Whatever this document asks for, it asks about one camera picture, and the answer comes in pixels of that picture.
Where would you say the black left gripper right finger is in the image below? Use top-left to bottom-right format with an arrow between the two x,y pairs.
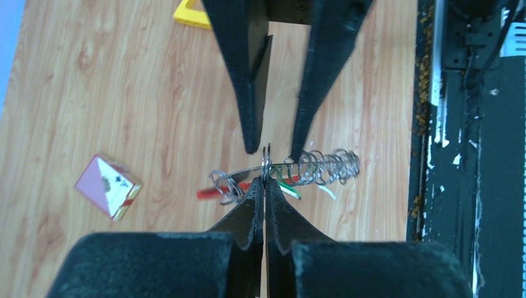
265,179 -> 473,297

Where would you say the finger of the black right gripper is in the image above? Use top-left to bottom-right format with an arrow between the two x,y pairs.
290,0 -> 373,161
202,0 -> 272,155

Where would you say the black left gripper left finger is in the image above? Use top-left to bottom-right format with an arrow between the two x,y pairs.
48,178 -> 264,297

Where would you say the green tag key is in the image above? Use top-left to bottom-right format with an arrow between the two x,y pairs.
272,164 -> 320,200

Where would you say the metal key organizer red handle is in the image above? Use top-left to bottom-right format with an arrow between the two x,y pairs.
196,148 -> 360,205

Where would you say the playing card box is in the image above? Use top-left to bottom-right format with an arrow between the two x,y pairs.
74,154 -> 143,222

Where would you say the yellow triangular bracket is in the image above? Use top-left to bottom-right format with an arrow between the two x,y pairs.
173,0 -> 212,30

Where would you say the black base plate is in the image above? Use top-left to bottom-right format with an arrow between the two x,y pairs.
406,1 -> 525,297

